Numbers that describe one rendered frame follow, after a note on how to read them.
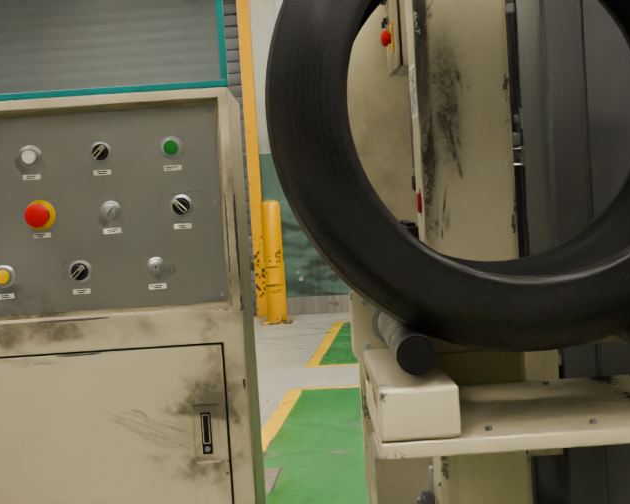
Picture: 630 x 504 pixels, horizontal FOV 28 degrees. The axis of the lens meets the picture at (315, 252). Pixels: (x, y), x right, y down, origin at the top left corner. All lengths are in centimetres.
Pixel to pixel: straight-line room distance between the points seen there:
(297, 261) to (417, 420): 939
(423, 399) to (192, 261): 84
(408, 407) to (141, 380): 82
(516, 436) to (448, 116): 53
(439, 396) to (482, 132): 49
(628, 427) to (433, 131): 54
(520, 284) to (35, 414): 104
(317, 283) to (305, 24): 943
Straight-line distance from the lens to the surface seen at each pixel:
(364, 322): 173
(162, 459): 215
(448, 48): 177
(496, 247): 177
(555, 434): 143
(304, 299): 1077
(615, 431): 144
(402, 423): 140
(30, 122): 219
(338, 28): 136
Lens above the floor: 109
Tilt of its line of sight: 3 degrees down
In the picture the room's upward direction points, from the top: 4 degrees counter-clockwise
